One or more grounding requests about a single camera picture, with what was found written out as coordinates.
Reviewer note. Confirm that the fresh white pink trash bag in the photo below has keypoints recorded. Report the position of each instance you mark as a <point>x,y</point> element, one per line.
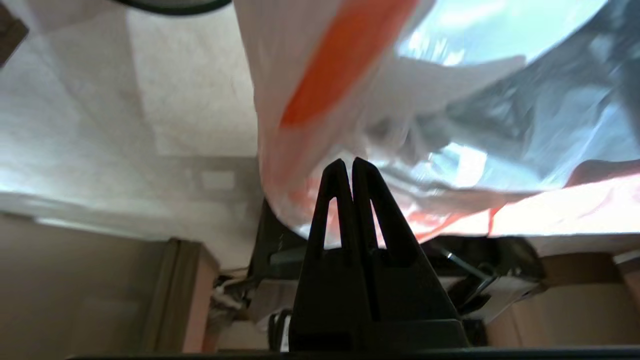
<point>450,75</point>

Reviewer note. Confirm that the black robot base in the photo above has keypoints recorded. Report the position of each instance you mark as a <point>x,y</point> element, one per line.
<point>280,235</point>

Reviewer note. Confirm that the brown cardboard box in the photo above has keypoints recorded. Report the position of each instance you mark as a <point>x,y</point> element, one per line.
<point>575,300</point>

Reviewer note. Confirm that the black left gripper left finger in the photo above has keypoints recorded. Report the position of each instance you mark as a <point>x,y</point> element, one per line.
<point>310,295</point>

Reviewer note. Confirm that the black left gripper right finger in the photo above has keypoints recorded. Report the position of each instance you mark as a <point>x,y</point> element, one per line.
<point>410,295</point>

